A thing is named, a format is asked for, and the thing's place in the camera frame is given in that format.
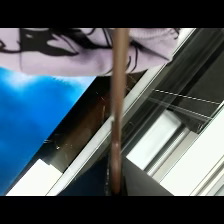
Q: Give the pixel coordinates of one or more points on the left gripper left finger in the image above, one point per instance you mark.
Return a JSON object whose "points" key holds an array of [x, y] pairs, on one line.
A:
{"points": [[90, 181]]}

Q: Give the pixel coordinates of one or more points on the pale lilac printed garment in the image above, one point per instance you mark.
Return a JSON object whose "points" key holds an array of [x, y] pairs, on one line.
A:
{"points": [[66, 50]]}

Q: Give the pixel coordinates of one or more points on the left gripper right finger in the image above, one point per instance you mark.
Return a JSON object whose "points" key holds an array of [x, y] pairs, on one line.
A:
{"points": [[143, 182]]}

